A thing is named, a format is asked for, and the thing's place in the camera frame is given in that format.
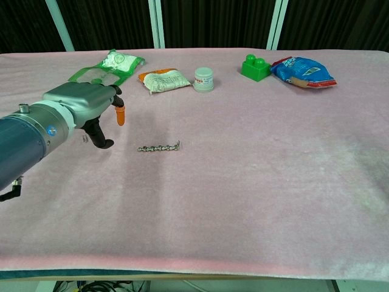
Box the silver magnetic ball chain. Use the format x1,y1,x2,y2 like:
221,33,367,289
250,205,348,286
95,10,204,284
137,145,181,153

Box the small white jar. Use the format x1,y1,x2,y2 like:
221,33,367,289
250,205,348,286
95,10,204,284
193,67,215,93

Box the green plastic packet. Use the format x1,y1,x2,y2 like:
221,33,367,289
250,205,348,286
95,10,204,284
68,48,146,86

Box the black floor cables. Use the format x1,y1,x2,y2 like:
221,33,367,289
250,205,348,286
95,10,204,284
54,279,146,292

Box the green toy brick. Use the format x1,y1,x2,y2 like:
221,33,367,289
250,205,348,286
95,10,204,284
241,54,272,82

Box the blue snack bag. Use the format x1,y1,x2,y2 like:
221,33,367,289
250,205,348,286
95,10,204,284
269,55,338,89

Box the black pleated curtain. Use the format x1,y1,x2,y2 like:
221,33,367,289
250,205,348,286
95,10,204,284
0,0,389,55

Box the white frame post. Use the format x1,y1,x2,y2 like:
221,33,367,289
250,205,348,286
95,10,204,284
266,0,289,50
44,0,75,52
148,0,166,49

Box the pink table cloth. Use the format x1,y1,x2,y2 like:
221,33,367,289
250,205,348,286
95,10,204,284
0,47,389,280

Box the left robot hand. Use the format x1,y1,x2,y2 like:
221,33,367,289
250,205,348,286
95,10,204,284
42,81,127,150

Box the orange white powder packet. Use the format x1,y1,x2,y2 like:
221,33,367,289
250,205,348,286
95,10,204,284
138,68,192,95

